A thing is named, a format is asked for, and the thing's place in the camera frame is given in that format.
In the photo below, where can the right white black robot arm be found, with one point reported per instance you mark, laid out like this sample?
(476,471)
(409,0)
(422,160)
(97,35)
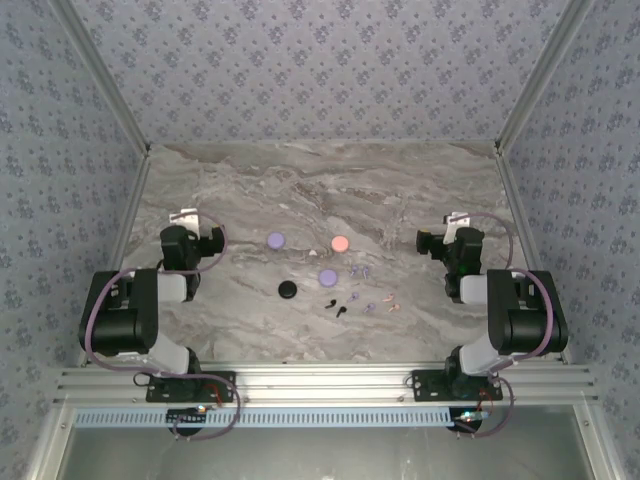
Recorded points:
(525,320)

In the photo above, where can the black round charging case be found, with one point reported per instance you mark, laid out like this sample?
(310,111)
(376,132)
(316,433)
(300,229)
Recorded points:
(288,290)

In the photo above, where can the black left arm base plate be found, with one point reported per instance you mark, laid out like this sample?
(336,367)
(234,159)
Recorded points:
(157,395)

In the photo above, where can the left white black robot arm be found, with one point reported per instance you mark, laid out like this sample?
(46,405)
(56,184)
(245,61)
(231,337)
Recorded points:
(120,320)

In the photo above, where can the purple round charging case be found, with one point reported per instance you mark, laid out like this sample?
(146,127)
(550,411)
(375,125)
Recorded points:
(276,240)
(327,277)

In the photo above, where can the pink round charging case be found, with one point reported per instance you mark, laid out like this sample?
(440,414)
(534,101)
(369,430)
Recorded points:
(340,243)

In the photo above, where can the small black circuit board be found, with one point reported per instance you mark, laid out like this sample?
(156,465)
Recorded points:
(187,415)
(470,416)

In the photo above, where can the aluminium mounting beam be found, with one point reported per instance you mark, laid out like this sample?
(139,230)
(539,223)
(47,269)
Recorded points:
(325,385)

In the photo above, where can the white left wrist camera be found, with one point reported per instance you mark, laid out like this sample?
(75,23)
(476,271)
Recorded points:
(184,216)

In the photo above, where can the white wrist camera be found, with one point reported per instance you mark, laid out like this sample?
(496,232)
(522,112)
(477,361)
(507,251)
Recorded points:
(184,216)
(457,220)

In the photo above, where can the aluminium table side rail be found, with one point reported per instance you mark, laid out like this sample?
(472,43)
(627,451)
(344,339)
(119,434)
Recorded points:
(516,200)
(131,200)

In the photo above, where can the aluminium frame post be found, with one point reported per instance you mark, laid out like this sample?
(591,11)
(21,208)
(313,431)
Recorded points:
(102,75)
(542,75)

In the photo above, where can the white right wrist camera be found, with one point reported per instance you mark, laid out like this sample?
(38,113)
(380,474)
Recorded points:
(457,220)

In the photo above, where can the grey metal bottom panel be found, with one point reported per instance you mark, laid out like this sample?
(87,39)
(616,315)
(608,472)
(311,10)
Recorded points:
(325,455)

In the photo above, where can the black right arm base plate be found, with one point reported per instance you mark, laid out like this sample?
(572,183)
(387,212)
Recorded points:
(425,392)

